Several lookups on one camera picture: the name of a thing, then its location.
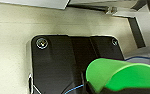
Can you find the stainless steel dishwasher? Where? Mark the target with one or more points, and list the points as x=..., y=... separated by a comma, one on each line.
x=124, y=10

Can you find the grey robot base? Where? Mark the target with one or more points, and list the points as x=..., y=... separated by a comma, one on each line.
x=57, y=63

